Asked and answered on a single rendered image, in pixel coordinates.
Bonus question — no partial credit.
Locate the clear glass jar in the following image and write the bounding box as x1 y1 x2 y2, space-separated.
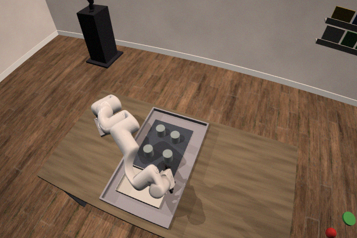
156 124 166 138
163 149 173 163
171 131 180 144
143 144 154 158

